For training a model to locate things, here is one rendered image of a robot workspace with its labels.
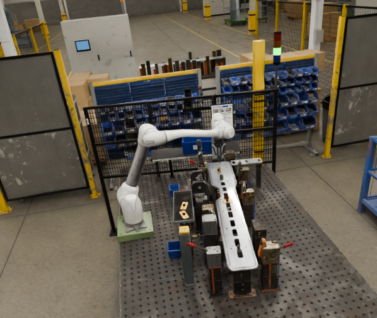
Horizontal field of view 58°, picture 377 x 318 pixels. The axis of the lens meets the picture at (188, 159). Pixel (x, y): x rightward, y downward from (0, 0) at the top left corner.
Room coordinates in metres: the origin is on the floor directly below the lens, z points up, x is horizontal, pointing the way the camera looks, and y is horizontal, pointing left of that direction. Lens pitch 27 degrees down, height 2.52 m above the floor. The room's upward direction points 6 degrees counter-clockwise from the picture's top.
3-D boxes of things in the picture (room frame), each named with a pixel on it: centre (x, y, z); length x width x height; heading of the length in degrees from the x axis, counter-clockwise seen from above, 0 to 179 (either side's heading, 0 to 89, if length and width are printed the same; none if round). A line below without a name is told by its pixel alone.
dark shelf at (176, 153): (3.09, -0.08, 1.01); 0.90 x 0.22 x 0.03; 89
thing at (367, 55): (4.63, -2.56, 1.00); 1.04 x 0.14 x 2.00; 98
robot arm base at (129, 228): (2.32, 0.50, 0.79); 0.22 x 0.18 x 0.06; 18
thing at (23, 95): (4.01, 1.95, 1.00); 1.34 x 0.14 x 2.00; 98
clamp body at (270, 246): (1.60, -0.45, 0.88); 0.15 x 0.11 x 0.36; 89
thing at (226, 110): (3.21, -0.38, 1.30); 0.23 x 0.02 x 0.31; 89
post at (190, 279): (1.71, 0.07, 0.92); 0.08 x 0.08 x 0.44; 89
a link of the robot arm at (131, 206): (2.35, 0.51, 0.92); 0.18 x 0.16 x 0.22; 20
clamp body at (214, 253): (1.60, -0.10, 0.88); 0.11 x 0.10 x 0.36; 89
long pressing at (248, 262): (2.17, -0.28, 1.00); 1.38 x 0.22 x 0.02; 179
